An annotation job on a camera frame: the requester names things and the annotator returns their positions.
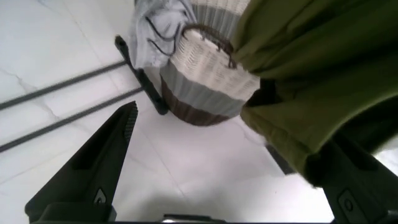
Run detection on white laundry basket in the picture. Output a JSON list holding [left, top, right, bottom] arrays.
[[160, 0, 262, 127]]

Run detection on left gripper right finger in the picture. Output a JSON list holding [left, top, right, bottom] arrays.
[[306, 133, 398, 224]]

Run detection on black clothes rack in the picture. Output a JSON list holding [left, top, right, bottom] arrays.
[[0, 35, 170, 153]]

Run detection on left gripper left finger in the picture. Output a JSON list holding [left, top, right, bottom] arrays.
[[24, 101, 139, 222]]

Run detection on pale grey shorts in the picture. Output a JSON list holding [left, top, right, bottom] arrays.
[[129, 0, 198, 70]]

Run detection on green printed sleeveless shirt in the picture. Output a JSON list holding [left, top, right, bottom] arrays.
[[229, 0, 398, 187]]

